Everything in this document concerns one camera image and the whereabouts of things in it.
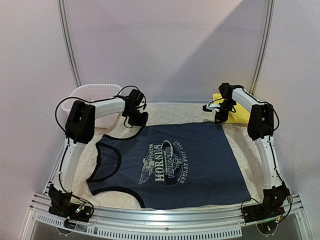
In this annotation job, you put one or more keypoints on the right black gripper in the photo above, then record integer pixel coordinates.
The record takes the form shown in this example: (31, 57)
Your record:
(220, 116)

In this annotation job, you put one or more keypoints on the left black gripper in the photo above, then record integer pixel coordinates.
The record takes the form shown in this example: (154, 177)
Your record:
(142, 123)

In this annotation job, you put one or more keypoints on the navy blue tank top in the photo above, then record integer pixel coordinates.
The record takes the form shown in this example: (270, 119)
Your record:
(170, 166)

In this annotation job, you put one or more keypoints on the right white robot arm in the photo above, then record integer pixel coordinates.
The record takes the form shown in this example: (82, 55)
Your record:
(261, 130)

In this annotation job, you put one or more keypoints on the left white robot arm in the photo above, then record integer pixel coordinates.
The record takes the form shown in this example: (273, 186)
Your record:
(79, 128)

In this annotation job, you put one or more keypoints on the white plastic laundry basket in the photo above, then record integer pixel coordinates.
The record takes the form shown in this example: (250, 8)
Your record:
(98, 95)

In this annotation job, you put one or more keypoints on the folded yellow shirt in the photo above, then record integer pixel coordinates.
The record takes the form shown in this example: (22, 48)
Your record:
(240, 116)

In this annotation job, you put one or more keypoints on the right aluminium frame post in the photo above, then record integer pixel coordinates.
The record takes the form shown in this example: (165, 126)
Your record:
(263, 46)

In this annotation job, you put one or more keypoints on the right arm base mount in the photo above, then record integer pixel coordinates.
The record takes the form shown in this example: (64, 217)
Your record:
(265, 212)

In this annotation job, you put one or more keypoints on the aluminium front rail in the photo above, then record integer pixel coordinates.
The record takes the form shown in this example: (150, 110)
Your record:
(123, 224)

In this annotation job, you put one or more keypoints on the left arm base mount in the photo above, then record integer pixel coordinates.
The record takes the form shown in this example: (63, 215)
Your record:
(69, 206)

